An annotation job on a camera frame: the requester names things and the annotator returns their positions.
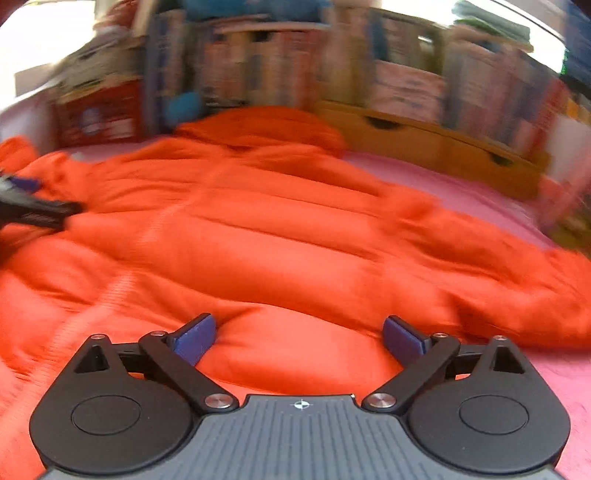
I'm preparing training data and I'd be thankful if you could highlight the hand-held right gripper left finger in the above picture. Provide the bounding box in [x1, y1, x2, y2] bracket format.
[74, 313, 239, 413]

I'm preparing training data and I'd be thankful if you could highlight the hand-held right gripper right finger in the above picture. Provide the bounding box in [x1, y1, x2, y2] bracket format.
[361, 315, 527, 413]

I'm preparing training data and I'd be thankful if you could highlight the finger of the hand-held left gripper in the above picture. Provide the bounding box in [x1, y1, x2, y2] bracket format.
[0, 172, 40, 195]
[0, 187, 84, 232]

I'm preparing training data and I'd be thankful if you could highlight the orange down jacket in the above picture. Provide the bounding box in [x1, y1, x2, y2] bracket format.
[0, 105, 591, 480]

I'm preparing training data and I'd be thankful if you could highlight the red crate with labels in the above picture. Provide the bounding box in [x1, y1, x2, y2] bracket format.
[53, 78, 144, 146]

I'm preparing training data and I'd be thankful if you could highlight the stack of papers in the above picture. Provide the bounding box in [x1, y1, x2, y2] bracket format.
[60, 28, 144, 93]

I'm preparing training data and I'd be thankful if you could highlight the blue plush ball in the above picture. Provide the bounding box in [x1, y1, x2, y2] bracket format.
[166, 90, 204, 125]

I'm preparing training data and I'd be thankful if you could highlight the wooden drawer organizer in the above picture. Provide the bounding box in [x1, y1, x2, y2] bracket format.
[314, 102, 552, 199]

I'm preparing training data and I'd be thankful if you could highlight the white printed cardboard box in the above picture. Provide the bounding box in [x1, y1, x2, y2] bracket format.
[369, 60, 448, 125]

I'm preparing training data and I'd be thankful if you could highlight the row of thick colourful books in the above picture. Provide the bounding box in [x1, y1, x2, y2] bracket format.
[143, 9, 333, 125]

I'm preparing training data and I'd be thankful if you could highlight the row of thin children's books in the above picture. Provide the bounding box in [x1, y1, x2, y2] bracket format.
[323, 9, 568, 158]

